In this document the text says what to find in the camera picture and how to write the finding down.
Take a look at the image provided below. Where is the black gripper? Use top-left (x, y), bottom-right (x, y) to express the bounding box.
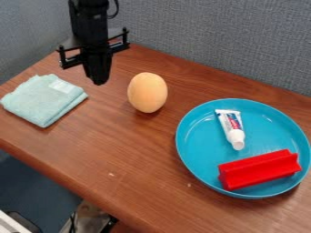
top-left (58, 0), bottom-right (129, 85)

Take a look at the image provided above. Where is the white toothpaste tube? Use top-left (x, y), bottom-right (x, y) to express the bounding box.
top-left (216, 109), bottom-right (246, 151)

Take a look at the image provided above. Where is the blue round plate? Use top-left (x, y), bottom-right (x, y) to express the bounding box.
top-left (175, 98), bottom-right (311, 199)

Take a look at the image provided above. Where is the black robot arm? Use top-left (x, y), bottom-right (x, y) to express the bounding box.
top-left (57, 0), bottom-right (130, 86)

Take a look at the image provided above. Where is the light green folded cloth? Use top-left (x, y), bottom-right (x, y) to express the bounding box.
top-left (0, 74), bottom-right (89, 128)

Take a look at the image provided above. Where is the orange egg-shaped object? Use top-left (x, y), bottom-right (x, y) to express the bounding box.
top-left (129, 72), bottom-right (169, 113)

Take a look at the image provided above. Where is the red plastic block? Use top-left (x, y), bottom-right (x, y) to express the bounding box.
top-left (218, 149), bottom-right (304, 191)

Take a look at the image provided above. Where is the grey bag under table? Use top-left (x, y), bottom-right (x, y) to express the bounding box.
top-left (61, 200), bottom-right (118, 233)

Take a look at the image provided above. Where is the white object bottom left corner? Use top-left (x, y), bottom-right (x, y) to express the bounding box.
top-left (0, 210), bottom-right (31, 233)

